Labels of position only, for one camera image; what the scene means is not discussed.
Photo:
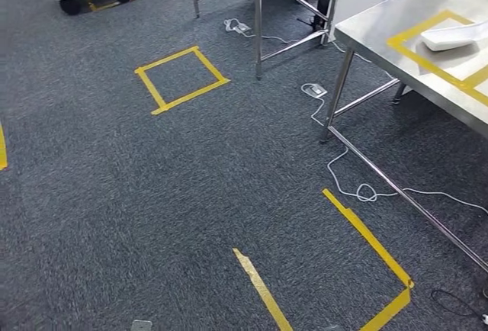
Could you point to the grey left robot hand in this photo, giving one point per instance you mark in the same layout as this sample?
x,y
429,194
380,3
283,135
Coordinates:
x,y
141,326

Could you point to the white curved plastic part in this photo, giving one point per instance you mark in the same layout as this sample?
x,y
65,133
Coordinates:
x,y
449,38

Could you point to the stainless steel workbench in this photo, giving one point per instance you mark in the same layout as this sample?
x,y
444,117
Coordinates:
x,y
381,23

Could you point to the yellow floor tape strip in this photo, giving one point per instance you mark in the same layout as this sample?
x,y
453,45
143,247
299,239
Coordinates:
x,y
2,152
263,288

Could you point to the yellow floor tape square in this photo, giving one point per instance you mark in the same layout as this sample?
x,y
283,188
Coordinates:
x,y
182,97

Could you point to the yellow floor tape corner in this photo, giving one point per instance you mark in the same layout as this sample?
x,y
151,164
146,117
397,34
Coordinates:
x,y
366,232

